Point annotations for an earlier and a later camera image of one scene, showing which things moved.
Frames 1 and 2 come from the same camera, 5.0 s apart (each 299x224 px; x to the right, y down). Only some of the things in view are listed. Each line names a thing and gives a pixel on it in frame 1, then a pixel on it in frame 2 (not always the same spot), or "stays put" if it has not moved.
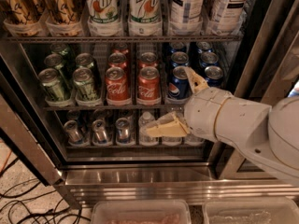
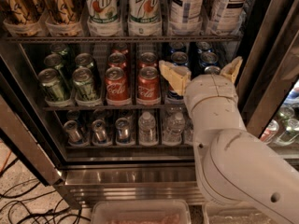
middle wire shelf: x=112 y=108 stays put
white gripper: x=203 y=113 → x=210 y=90
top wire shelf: x=124 y=38 stays put
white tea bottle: x=227 y=9 stays put
